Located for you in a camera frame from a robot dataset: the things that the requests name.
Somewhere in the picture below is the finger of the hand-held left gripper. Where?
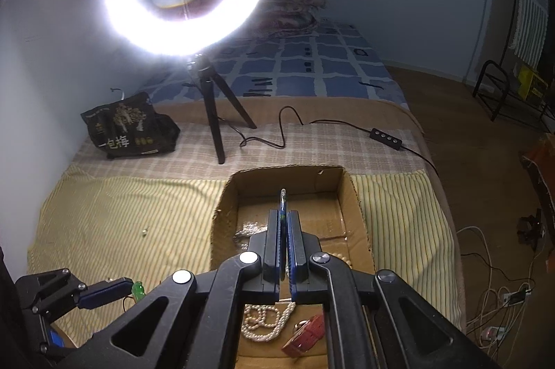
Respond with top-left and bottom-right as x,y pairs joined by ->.
15,268 -> 134,320

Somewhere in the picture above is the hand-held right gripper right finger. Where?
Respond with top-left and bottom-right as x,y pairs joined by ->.
287,211 -> 499,369

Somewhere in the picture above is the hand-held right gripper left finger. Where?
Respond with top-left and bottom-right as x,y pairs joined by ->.
71,209 -> 285,369

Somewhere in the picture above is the green pendant red cord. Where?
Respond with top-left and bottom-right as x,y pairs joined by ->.
122,281 -> 146,310

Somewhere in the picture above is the brown cardboard box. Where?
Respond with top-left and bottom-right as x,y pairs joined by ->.
210,164 -> 378,369

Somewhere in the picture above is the white pearl necklace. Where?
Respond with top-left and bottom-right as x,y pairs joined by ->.
240,302 -> 296,342

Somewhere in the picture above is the red leather strap bracelet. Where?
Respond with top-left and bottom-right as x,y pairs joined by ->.
282,314 -> 326,358

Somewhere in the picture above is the yellow striped sheet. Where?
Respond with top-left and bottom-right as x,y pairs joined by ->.
27,167 -> 467,348

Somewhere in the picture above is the beige plaid blanket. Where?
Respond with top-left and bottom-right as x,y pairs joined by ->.
71,96 -> 438,184

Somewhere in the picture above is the black tripod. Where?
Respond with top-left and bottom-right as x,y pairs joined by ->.
184,53 -> 257,165

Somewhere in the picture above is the black snack bag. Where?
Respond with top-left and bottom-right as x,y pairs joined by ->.
81,92 -> 180,159

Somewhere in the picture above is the blue patterned bed sheet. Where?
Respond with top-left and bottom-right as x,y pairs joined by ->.
143,20 -> 408,110

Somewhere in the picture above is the white plug adapter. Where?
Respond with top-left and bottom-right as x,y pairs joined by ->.
480,326 -> 508,343

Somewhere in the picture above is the white power strip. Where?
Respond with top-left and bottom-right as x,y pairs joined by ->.
503,283 -> 534,307

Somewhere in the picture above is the black device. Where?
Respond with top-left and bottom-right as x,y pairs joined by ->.
517,208 -> 544,252

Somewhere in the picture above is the rolled floral quilt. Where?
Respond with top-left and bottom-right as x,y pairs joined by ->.
256,0 -> 328,41

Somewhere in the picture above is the orange patterned cloth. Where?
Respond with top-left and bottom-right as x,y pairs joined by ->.
519,132 -> 555,218

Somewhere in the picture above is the black metal shelf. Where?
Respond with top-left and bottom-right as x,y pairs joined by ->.
472,60 -> 555,131

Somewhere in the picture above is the yellow box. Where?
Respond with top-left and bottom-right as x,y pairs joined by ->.
518,65 -> 548,101

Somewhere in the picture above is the silver chain necklace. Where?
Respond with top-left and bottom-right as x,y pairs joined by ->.
234,222 -> 262,242

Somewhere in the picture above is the black ring light cable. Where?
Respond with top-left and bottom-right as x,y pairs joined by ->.
217,105 -> 436,174

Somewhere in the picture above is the black inline cable remote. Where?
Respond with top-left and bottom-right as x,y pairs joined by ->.
368,127 -> 404,148

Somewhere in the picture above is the white cable bundle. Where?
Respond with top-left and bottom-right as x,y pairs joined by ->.
457,226 -> 536,336

